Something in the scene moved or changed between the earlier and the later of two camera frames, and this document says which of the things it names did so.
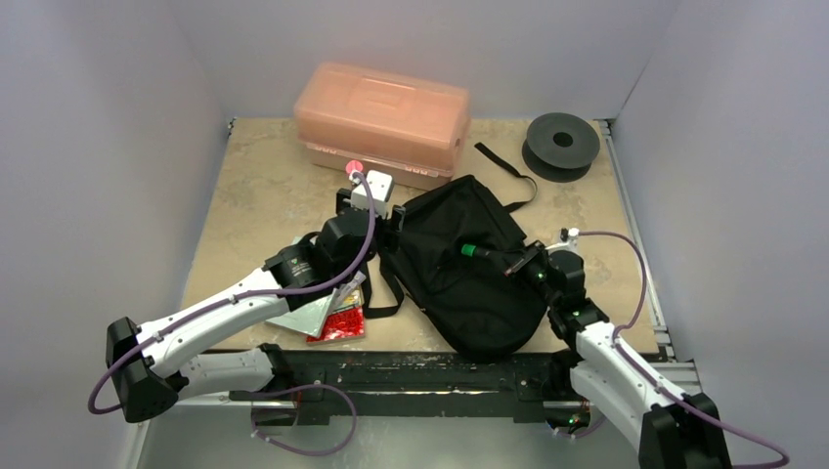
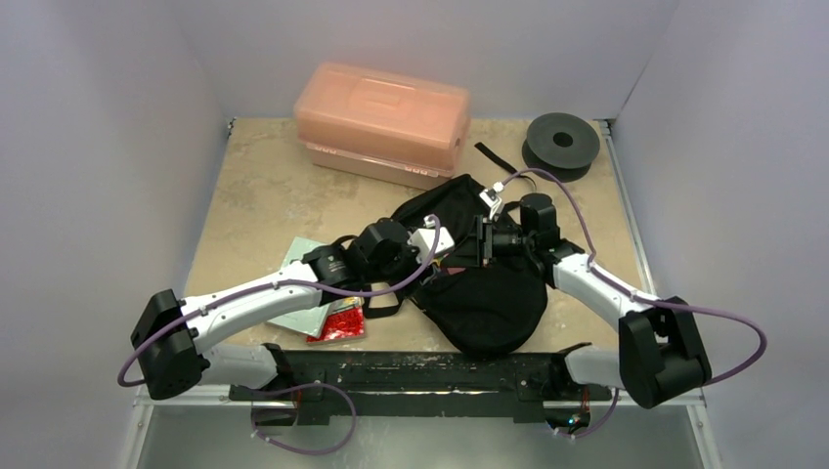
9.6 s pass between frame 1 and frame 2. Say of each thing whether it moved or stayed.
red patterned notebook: stayed
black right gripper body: moved
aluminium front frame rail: stayed
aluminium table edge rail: stayed
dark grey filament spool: stayed
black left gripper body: moved
